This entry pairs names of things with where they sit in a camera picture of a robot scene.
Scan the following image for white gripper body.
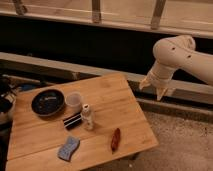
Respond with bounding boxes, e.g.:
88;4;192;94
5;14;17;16
147;69;174;88

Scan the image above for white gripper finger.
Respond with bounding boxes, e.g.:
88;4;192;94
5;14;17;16
139;78;151;90
156;88;167;101

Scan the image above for white ceramic cup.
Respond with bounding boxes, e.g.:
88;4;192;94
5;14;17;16
65;92;82;113

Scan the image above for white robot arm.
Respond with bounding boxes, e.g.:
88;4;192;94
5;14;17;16
139;35;213;101

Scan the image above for dark blue ceramic bowl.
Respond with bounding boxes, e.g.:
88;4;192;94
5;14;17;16
31;89;65;117

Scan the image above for red brown oblong object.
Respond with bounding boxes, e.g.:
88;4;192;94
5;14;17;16
111;128;121;152

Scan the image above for small clear plastic bottle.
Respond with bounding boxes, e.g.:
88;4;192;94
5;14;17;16
81;104;94;130

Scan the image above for wooden table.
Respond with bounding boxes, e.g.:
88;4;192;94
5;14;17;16
6;73;158;171

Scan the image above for black white striped block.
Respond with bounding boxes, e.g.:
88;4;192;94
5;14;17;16
63;113;82;130

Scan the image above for blue sponge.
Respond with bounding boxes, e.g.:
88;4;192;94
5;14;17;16
57;136;80;161

